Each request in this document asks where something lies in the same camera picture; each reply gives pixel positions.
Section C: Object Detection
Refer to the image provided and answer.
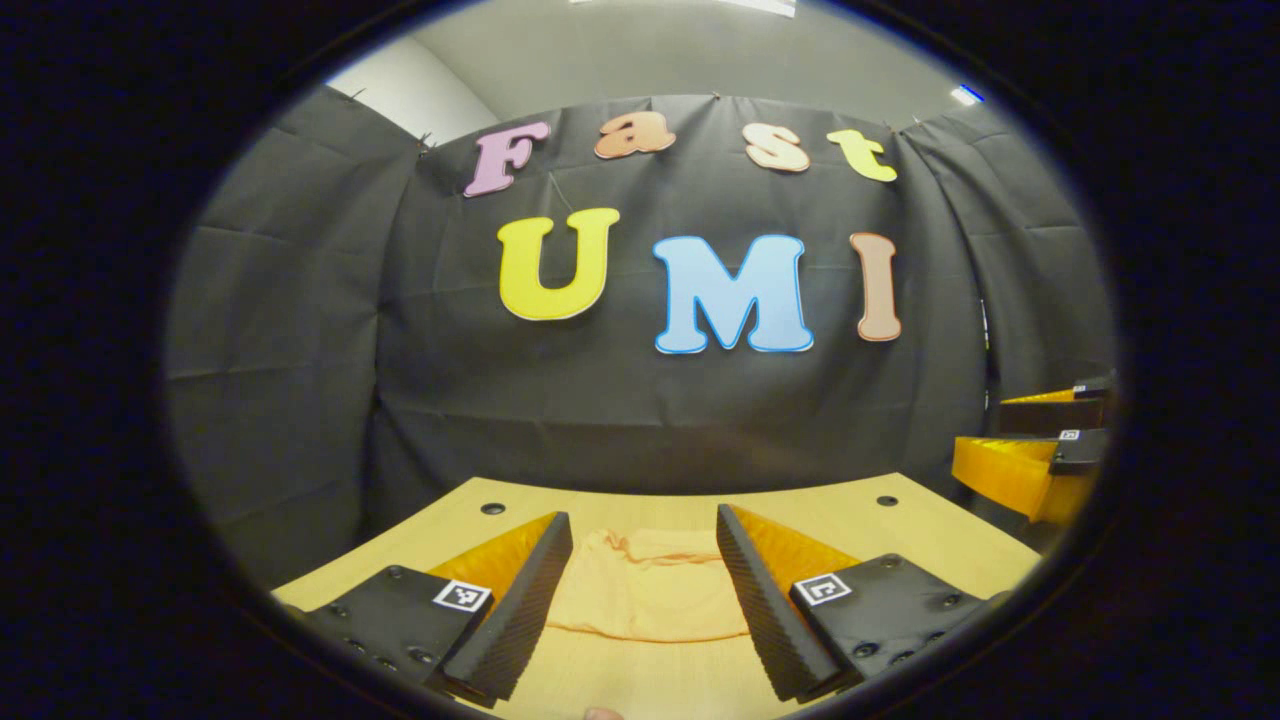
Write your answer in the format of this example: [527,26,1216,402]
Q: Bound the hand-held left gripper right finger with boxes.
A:
[715,503,1001,704]

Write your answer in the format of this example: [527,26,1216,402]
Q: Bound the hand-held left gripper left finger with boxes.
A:
[298,512,574,703]

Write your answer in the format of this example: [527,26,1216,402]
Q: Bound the orange T-shirt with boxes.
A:
[545,527,751,643]

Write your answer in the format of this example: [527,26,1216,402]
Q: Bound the black backdrop cloth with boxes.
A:
[165,85,1119,591]

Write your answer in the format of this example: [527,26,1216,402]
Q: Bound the ceiling light panel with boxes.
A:
[570,0,798,19]

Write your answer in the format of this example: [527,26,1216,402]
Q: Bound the black hanging cable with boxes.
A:
[978,298,996,406]

